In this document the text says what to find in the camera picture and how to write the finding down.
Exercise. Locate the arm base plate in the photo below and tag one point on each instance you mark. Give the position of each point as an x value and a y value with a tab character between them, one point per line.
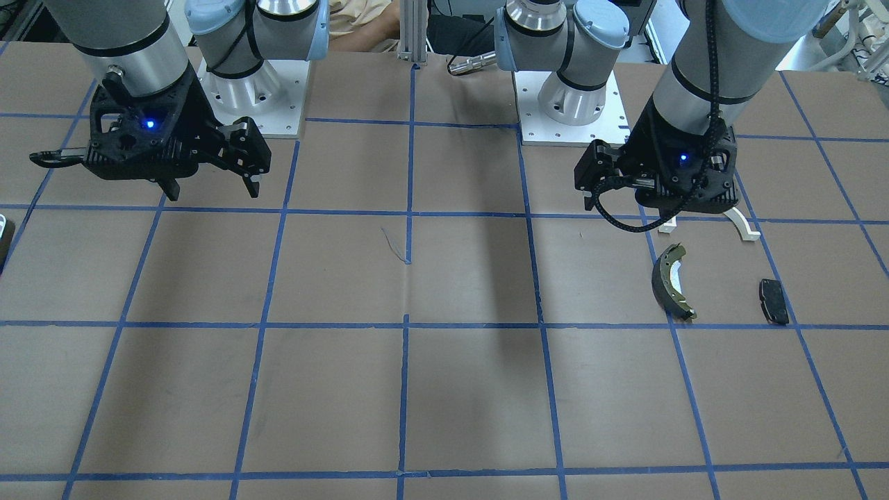
275	97
554	114

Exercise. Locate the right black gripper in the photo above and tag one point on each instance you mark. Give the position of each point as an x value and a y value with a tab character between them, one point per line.
203	118

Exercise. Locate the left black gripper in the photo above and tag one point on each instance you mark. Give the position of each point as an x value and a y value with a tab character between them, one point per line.
644	149

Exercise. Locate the aluminium frame post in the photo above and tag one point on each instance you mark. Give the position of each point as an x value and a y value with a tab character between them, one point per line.
413	24

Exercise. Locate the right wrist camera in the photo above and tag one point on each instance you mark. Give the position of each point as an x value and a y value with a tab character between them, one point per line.
246	152

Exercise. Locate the black brake pad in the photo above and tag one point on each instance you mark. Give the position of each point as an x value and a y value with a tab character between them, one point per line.
773	302

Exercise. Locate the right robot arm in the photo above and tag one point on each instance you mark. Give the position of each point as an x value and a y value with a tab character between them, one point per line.
235	37

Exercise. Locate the olive curved brake shoe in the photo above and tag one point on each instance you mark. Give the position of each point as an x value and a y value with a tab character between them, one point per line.
666	283

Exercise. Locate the person in beige shirt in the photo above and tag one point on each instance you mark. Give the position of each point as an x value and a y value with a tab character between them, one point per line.
364	26

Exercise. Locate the white curved plastic bracket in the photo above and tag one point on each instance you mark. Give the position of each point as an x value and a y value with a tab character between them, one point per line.
745	230

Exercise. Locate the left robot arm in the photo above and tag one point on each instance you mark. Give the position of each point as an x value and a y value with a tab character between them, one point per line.
728	52

